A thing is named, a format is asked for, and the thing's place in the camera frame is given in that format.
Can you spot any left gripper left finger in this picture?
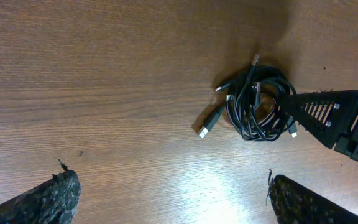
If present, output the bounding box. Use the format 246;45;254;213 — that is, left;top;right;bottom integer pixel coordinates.
0;163;81;224

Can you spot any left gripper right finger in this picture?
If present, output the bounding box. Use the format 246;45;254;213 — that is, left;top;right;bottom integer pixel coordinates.
266;170;358;224

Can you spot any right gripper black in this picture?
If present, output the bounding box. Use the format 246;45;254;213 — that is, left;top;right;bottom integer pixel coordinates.
280;90;358;162

